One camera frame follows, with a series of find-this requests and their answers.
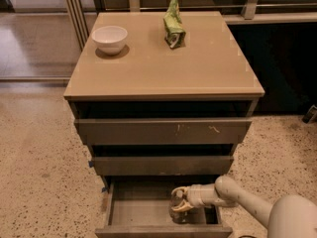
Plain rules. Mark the dark object on floor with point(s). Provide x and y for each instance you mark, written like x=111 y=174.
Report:
x=310 y=114

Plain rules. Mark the bottom grey open drawer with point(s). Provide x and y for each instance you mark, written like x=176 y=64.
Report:
x=137 y=207

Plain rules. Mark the middle grey drawer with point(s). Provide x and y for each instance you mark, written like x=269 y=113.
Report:
x=162 y=166

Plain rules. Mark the grey drawer cabinet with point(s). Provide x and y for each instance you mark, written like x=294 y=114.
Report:
x=208 y=77

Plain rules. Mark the green crumpled snack bag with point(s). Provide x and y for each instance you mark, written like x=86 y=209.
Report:
x=174 y=32

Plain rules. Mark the top grey drawer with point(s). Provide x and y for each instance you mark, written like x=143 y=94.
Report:
x=162 y=131

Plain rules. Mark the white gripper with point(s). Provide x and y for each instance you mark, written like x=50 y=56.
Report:
x=196 y=196

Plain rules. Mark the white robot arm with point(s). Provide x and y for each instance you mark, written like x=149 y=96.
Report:
x=292 y=216

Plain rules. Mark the white ceramic bowl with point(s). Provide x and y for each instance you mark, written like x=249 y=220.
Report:
x=110 y=39

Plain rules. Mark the clear plastic water bottle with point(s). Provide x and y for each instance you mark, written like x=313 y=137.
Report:
x=177 y=217

